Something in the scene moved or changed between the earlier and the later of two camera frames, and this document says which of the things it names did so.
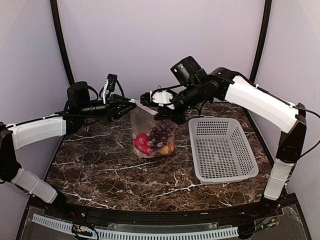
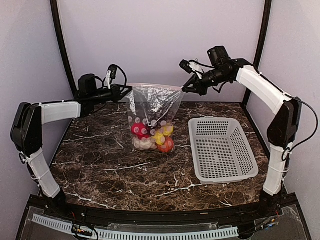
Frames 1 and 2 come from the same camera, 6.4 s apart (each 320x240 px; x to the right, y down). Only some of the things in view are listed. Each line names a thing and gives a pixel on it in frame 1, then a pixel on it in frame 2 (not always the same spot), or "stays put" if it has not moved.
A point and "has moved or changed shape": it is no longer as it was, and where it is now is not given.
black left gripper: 111,104 → 116,94
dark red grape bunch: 160,135 has moved or changed shape
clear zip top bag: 150,137 has moved or changed shape
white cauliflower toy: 144,155 → 144,143
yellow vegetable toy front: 165,150 → 159,138
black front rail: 201,216 stays put
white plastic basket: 222,151 stays put
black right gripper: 180,117 → 199,87
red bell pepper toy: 142,143 → 140,130
